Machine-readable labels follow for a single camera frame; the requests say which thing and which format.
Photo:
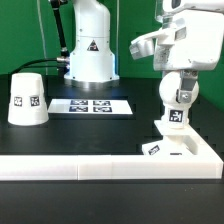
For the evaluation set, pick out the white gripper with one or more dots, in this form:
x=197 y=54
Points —
x=191 y=41

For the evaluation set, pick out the white lamp bulb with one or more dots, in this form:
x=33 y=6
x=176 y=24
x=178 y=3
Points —
x=175 y=114

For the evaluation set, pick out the white lamp base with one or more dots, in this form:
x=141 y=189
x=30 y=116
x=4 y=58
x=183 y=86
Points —
x=175 y=141

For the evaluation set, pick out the white lamp shade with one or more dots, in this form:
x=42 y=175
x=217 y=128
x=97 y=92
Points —
x=27 y=105

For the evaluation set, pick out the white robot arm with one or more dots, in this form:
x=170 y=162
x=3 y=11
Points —
x=92 y=60

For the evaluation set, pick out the white L-shaped fence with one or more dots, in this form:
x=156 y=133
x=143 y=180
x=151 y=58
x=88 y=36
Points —
x=16 y=166

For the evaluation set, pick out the white marker sheet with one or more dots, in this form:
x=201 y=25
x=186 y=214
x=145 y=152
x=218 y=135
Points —
x=87 y=106

